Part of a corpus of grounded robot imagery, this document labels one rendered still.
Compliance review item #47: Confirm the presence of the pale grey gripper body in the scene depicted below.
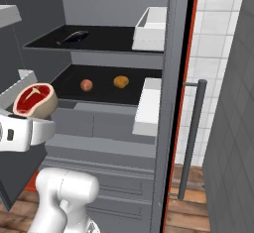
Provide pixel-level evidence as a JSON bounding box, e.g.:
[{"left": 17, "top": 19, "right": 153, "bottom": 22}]
[{"left": 29, "top": 117, "right": 57, "bottom": 148}]

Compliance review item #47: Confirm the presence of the raw red steak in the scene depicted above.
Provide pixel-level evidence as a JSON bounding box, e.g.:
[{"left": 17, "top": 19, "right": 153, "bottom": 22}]
[{"left": 12, "top": 82, "right": 60, "bottom": 120}]

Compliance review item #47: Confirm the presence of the dark grey fridge door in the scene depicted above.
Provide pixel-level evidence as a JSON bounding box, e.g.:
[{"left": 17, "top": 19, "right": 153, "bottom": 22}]
[{"left": 0, "top": 0, "right": 72, "bottom": 212}]

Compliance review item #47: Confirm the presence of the black fridge shelf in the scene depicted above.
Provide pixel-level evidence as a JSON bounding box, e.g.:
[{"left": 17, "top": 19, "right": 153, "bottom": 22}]
[
  {"left": 22, "top": 24, "right": 166, "bottom": 56},
  {"left": 49, "top": 63, "right": 164, "bottom": 107}
]

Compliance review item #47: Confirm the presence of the dark fish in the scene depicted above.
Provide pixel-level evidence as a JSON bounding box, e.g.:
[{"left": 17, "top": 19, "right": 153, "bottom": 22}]
[{"left": 56, "top": 30, "right": 90, "bottom": 46}]

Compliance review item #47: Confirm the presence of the grey fridge door orange edge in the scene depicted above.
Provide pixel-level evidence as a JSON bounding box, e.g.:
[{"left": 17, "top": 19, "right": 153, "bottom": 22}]
[{"left": 150, "top": 0, "right": 202, "bottom": 233}]

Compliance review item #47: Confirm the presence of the grey crisper drawer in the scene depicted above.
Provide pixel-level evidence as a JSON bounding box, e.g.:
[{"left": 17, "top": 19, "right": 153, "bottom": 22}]
[
  {"left": 92, "top": 109, "right": 157, "bottom": 146},
  {"left": 52, "top": 106, "right": 95, "bottom": 140}
]

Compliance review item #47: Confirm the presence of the grey freezer drawer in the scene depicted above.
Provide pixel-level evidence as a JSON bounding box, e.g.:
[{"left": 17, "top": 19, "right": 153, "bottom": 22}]
[
  {"left": 84, "top": 193, "right": 155, "bottom": 233},
  {"left": 41, "top": 159, "right": 157, "bottom": 199}
]

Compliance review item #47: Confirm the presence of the white door bin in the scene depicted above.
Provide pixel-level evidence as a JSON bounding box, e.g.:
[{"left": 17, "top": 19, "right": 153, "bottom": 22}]
[
  {"left": 131, "top": 76, "right": 163, "bottom": 138},
  {"left": 131, "top": 6, "right": 169, "bottom": 53}
]

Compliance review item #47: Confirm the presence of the dark grey cabinet panel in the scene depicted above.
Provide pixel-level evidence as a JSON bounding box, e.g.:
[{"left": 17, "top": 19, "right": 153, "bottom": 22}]
[{"left": 201, "top": 0, "right": 254, "bottom": 233}]

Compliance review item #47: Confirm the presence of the grey fridge door handle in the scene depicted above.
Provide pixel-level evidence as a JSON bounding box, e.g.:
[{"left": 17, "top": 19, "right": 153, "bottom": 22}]
[{"left": 178, "top": 78, "right": 208, "bottom": 201}]

